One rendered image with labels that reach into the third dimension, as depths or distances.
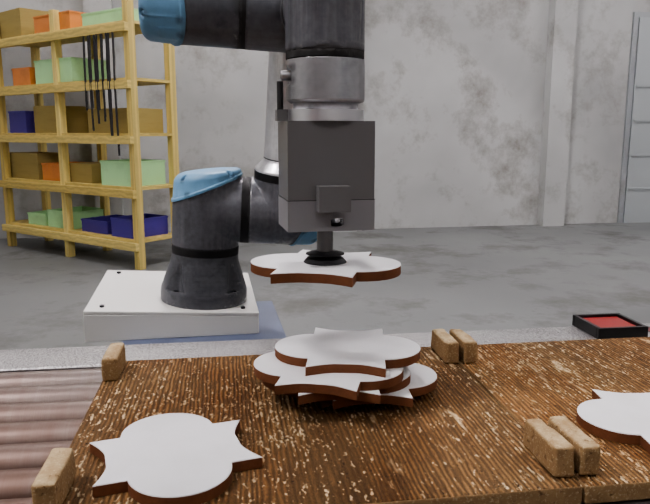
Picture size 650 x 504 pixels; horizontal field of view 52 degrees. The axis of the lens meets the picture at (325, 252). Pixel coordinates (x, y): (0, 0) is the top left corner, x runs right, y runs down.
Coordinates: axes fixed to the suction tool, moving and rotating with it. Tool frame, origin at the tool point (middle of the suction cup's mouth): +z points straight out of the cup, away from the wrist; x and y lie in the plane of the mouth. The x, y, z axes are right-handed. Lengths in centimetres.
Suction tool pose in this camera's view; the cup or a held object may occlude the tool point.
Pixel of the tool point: (324, 273)
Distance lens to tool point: 67.1
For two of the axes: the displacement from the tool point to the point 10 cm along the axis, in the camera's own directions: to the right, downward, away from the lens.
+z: 0.0, 9.8, 1.8
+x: -2.1, -1.7, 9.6
